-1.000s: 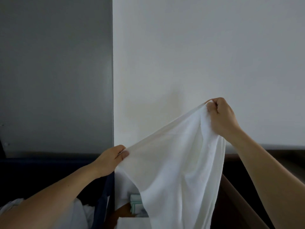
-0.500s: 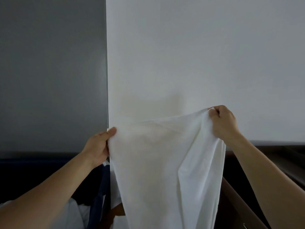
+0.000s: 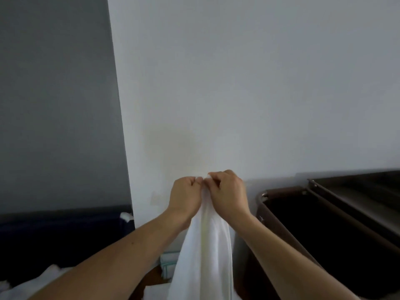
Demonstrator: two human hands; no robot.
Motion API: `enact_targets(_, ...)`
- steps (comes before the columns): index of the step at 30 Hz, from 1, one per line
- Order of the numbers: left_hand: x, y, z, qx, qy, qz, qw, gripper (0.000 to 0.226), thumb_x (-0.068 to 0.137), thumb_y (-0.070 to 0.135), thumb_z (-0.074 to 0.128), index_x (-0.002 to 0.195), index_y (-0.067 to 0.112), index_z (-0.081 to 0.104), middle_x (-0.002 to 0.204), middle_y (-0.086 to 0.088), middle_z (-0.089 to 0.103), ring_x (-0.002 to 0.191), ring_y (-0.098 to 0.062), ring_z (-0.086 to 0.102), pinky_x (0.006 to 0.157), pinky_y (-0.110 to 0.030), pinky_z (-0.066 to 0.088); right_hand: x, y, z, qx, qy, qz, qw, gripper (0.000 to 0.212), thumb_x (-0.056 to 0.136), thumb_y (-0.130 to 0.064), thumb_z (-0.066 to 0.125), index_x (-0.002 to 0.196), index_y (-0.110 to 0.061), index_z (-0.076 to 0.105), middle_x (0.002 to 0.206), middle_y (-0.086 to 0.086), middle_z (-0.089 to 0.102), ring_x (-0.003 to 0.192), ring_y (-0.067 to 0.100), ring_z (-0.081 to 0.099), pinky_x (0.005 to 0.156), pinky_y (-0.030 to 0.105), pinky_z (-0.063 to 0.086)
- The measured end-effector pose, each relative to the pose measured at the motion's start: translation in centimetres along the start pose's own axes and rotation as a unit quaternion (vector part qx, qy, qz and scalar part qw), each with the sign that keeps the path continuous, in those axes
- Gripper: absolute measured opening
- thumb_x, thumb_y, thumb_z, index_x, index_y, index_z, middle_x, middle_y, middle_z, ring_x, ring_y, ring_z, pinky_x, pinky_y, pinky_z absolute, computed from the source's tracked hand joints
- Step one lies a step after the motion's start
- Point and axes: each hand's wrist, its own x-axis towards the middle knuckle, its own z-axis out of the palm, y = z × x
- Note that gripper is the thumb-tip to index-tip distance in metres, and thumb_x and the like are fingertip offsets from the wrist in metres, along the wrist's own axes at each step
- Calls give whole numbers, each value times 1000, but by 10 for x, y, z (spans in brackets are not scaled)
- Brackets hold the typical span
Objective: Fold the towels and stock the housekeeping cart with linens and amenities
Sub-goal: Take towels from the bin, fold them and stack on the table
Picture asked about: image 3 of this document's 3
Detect person's right hand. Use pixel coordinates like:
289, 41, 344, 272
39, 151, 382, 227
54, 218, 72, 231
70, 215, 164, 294
205, 169, 252, 227

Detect person's left hand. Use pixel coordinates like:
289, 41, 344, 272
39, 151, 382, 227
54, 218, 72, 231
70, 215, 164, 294
165, 176, 205, 230

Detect teal white boxes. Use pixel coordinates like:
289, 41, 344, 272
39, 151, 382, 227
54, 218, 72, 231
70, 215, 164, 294
160, 251, 181, 278

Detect white towel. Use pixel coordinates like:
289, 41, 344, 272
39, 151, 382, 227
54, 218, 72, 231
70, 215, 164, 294
143, 285, 172, 300
167, 179, 235, 300

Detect brown housekeeping cart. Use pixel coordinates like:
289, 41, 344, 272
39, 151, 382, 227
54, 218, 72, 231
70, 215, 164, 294
243, 170, 400, 300

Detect person's left forearm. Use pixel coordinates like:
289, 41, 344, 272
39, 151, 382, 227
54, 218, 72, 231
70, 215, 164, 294
30, 209, 188, 300

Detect person's right forearm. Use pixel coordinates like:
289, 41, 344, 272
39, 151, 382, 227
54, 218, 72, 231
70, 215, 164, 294
232, 212, 360, 300

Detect grey door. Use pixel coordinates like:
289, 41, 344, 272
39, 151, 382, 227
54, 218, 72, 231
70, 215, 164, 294
0, 0, 133, 216

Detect white pillowcase black piping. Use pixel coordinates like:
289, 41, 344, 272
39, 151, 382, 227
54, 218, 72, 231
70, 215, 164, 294
0, 264, 74, 300

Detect navy laundry hamper white frame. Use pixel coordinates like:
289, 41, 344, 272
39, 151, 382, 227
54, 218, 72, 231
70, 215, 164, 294
0, 205, 137, 286

